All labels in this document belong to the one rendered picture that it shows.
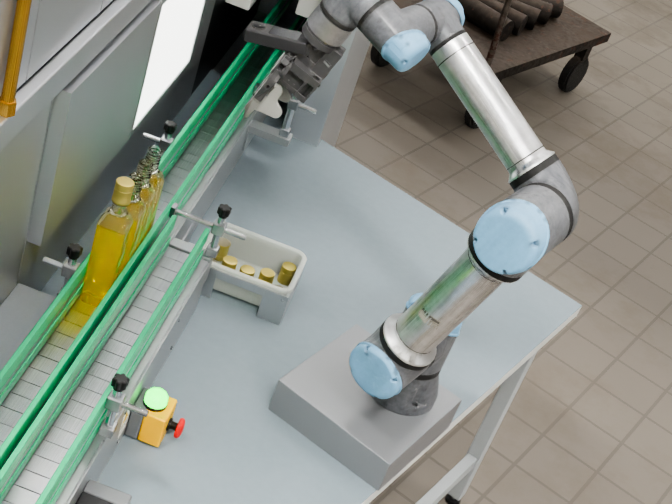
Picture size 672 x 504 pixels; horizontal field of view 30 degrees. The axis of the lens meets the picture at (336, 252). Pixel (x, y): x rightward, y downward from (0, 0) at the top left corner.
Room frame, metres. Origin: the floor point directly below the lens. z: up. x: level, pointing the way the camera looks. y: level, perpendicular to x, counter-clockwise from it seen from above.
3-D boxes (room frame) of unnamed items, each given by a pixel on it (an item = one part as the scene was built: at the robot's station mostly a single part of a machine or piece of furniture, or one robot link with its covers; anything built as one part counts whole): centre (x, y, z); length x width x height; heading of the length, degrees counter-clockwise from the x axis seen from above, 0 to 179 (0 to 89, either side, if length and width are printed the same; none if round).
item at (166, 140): (2.42, 0.47, 0.94); 0.07 x 0.04 x 0.13; 88
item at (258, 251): (2.29, 0.17, 0.80); 0.22 x 0.17 x 0.09; 88
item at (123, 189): (1.91, 0.41, 1.14); 0.04 x 0.04 x 0.04
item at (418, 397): (2.03, -0.22, 0.88); 0.15 x 0.15 x 0.10
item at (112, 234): (1.91, 0.41, 0.99); 0.06 x 0.06 x 0.21; 89
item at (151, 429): (1.75, 0.22, 0.79); 0.07 x 0.07 x 0.07; 88
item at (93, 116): (2.33, 0.53, 1.15); 0.90 x 0.03 x 0.34; 178
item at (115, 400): (1.58, 0.24, 0.94); 0.07 x 0.04 x 0.13; 88
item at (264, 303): (2.29, 0.20, 0.79); 0.27 x 0.17 x 0.08; 88
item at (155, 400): (1.75, 0.22, 0.84); 0.05 x 0.05 x 0.03
